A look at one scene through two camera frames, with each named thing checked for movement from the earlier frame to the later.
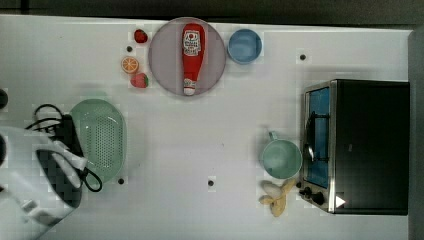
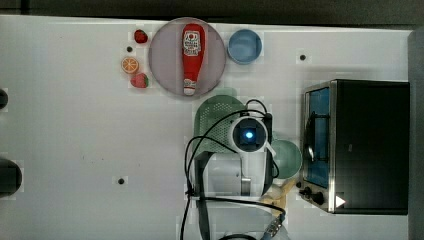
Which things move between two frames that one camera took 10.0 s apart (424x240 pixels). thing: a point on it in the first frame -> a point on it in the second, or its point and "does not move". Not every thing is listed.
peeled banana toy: [275, 195] does not move
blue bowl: [244, 46] does not move
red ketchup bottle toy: [193, 46] does not move
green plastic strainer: [102, 133] -> [213, 121]
